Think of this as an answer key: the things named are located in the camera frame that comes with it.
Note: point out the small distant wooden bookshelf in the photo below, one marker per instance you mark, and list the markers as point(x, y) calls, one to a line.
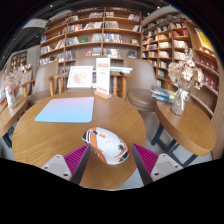
point(19, 60)

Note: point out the white orange computer mouse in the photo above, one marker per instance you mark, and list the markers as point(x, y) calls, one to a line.
point(106, 146)

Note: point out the grey upholstered chair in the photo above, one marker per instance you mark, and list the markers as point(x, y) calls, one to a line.
point(26, 76)

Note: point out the wooden side table black legs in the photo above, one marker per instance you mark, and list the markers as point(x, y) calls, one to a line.
point(186, 128)

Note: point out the brown leather wooden armchair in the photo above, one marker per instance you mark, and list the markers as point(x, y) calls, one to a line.
point(141, 86)
point(85, 61)
point(45, 83)

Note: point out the colourful book stack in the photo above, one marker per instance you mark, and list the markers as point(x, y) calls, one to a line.
point(162, 94)

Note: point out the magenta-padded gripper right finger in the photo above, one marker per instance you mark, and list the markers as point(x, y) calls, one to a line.
point(146, 159)

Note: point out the glass vase with beige flowers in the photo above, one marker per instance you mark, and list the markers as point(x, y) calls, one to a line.
point(183, 75)

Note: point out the white framed floral picture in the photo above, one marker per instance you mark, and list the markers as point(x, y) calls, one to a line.
point(80, 77)

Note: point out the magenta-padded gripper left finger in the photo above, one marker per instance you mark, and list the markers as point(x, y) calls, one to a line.
point(75, 159)

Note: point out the white sign in wooden base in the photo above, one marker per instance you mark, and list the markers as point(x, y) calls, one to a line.
point(103, 75)

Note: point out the pink blue gradient mouse pad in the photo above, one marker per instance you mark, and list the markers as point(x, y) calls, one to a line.
point(65, 110)

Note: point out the wide wooden bookshelf with books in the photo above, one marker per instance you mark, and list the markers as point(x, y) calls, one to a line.
point(90, 33)

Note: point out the curved wooden bookshelf with books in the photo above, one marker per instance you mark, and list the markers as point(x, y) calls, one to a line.
point(173, 46)

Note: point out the small wooden side table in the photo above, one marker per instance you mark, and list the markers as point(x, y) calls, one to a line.
point(10, 115)

